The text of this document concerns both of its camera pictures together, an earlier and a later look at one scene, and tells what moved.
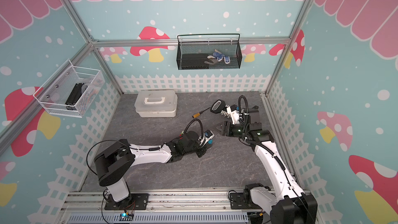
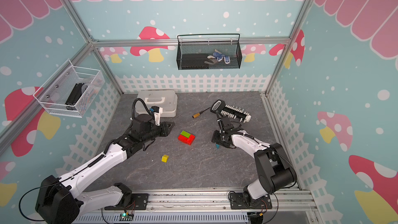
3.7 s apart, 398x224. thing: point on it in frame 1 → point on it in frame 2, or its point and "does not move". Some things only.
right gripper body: x=239 y=130 → x=217 y=138
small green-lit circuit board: x=126 y=217 does not move
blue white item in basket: x=219 y=56 does not move
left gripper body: x=196 y=149 → x=154 y=133
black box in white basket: x=73 y=96 does not move
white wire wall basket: x=71 y=93 does not move
